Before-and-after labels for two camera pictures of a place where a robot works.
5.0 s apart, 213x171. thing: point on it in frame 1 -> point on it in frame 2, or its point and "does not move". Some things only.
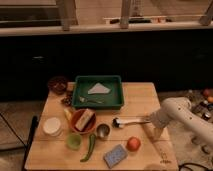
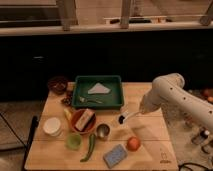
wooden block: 84,119 does not move
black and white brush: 119,122 -> 122,117
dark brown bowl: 58,85 does not move
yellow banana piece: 68,113 does not move
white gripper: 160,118 -> 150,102
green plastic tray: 98,92 does not move
